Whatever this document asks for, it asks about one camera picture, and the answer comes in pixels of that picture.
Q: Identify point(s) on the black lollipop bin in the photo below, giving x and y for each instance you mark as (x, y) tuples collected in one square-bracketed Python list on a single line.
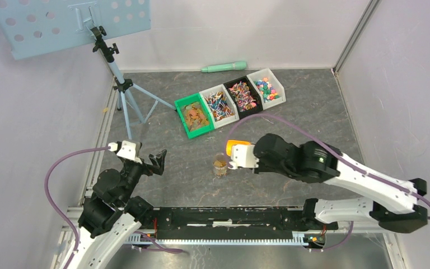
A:
[(244, 95)]

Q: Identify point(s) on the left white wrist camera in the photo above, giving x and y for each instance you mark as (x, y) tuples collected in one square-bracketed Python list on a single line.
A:
[(127, 150)]

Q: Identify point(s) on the light blue music stand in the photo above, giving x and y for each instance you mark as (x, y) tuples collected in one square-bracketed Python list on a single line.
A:
[(40, 27)]

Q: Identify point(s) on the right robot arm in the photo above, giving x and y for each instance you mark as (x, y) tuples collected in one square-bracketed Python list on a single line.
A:
[(390, 203)]

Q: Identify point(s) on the yellow plastic scoop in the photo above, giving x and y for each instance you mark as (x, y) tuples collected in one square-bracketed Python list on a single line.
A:
[(231, 143)]

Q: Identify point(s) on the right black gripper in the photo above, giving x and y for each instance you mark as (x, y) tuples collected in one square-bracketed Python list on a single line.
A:
[(261, 168)]

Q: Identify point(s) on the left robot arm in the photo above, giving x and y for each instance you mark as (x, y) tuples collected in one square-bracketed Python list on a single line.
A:
[(112, 213)]

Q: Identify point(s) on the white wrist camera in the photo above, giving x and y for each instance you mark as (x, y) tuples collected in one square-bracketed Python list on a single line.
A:
[(242, 156), (127, 150)]

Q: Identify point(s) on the green candy bin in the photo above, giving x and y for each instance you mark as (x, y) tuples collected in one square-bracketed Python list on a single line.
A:
[(194, 115)]

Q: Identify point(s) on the white lollipop bin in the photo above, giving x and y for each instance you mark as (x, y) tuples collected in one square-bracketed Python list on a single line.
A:
[(221, 109)]

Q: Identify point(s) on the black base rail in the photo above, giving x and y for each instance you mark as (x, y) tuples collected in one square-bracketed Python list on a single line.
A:
[(231, 223)]

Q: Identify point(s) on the clear plastic jar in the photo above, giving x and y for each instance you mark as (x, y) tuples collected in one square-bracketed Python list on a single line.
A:
[(219, 165)]

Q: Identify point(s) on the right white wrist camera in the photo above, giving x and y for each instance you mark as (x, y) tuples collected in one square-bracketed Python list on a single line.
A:
[(242, 156)]

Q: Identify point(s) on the mint green cylindrical handle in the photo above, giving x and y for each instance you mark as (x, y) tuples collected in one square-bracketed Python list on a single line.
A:
[(234, 66)]

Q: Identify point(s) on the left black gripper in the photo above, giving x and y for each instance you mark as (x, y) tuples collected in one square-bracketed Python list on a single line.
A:
[(160, 159)]

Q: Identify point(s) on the white candy bin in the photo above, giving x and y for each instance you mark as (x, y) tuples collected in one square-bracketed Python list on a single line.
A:
[(269, 88)]

